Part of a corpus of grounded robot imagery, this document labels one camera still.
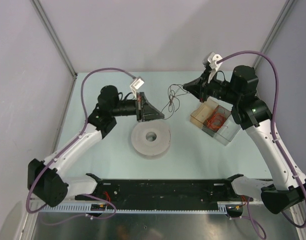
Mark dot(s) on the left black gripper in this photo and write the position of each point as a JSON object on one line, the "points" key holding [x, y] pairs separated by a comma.
{"points": [[144, 110]]}

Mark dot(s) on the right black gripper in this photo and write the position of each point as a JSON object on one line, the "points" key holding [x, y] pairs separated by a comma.
{"points": [[199, 87]]}

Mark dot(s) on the white perforated cable spool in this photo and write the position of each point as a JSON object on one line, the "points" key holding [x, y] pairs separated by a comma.
{"points": [[151, 140]]}

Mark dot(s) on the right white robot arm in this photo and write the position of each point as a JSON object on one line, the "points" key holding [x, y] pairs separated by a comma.
{"points": [[254, 116]]}

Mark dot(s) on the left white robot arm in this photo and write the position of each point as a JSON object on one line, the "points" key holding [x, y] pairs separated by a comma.
{"points": [[47, 180]]}

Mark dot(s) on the smoky grey plastic bin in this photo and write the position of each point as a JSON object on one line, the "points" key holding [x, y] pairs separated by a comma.
{"points": [[216, 120]]}

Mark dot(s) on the clear plastic bin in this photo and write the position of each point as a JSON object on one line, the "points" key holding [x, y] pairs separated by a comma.
{"points": [[227, 132]]}

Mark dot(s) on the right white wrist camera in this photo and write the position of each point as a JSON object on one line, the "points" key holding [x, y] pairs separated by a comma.
{"points": [[212, 60]]}

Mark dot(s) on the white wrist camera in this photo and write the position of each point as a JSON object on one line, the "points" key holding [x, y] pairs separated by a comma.
{"points": [[212, 60], [136, 84]]}

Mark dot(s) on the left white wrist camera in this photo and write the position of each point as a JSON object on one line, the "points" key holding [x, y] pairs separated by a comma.
{"points": [[136, 84]]}

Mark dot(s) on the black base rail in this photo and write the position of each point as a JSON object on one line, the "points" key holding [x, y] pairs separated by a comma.
{"points": [[166, 195]]}

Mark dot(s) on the right aluminium corner post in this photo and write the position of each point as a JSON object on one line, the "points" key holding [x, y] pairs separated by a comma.
{"points": [[277, 26]]}

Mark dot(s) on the aluminium corner post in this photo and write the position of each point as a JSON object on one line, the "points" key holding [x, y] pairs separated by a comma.
{"points": [[277, 26], [41, 13]]}

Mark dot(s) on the left aluminium corner post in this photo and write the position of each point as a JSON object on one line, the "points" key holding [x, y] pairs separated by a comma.
{"points": [[41, 13]]}

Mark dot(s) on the white slotted cable duct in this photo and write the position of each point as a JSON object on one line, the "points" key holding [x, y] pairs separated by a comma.
{"points": [[94, 208]]}

